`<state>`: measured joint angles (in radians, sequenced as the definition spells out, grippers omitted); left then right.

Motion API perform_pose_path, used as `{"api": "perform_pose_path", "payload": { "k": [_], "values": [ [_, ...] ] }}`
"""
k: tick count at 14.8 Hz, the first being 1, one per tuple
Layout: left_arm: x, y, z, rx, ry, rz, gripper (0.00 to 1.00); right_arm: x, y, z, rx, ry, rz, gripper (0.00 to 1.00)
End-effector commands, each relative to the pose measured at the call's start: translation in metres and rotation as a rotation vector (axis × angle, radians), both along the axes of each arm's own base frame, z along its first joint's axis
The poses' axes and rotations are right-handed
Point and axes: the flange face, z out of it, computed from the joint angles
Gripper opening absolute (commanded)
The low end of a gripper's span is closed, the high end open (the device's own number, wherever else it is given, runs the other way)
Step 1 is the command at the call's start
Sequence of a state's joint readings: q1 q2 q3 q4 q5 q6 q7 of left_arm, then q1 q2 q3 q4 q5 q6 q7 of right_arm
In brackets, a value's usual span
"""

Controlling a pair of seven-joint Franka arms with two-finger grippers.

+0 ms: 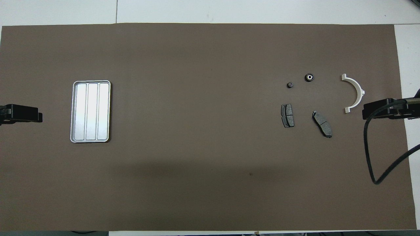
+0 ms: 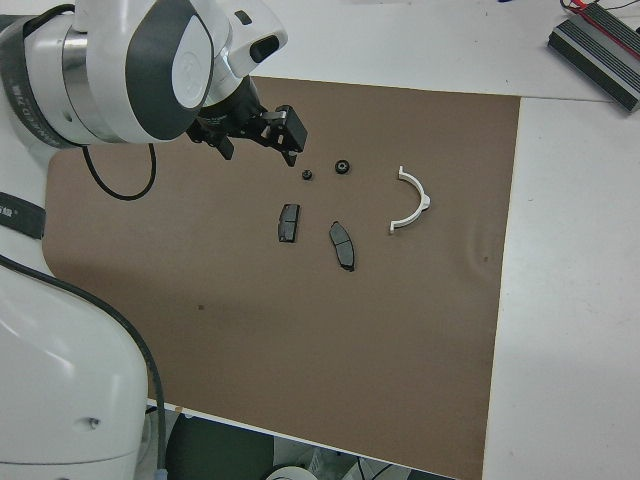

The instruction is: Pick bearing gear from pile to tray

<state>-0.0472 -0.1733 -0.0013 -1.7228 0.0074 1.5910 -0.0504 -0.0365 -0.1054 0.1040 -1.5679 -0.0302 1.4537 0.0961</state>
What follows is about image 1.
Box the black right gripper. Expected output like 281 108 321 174
362 98 420 120

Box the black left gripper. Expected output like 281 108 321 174
0 104 43 126

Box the silver metal tray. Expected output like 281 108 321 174
70 80 112 143

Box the dark grey brake pad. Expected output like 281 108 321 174
312 110 333 138
281 104 295 128

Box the brown table mat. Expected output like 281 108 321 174
0 23 417 231

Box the white semicircular plastic bracket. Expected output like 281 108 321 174
341 73 366 114

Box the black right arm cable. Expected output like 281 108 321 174
364 97 420 185

